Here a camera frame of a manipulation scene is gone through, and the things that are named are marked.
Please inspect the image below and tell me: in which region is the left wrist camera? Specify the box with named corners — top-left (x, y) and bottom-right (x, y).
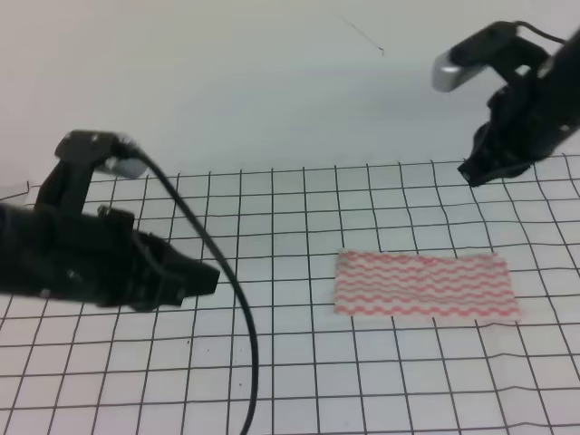
top-left (34, 130), bottom-right (147, 214)

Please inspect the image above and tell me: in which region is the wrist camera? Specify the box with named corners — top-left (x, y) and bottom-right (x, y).
top-left (34, 130), bottom-right (147, 214)
top-left (431, 21), bottom-right (548, 92)

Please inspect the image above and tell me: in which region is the pink wavy-striped towel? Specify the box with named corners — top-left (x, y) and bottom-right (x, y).
top-left (333, 249), bottom-right (521, 322)

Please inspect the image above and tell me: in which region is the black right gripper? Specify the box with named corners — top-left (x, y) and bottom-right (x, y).
top-left (458, 81), bottom-right (571, 188)

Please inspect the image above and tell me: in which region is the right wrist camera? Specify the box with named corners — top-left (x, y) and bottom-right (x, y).
top-left (431, 21), bottom-right (548, 92)

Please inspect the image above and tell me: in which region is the black left camera cable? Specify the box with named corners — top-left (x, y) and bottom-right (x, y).
top-left (126, 144), bottom-right (260, 435)

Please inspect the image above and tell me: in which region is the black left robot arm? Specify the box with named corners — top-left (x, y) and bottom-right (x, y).
top-left (1, 204), bottom-right (220, 312)

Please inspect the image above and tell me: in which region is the black camera cable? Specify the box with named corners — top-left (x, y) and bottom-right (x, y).
top-left (126, 144), bottom-right (260, 435)
top-left (516, 20), bottom-right (567, 46)

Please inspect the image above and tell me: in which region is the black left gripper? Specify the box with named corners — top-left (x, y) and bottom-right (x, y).
top-left (82, 206), bottom-right (220, 312)

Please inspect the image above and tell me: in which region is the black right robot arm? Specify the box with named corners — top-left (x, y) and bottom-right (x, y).
top-left (449, 22), bottom-right (579, 187)

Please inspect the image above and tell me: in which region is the black right camera cable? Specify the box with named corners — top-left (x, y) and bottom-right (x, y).
top-left (516, 20), bottom-right (567, 46)

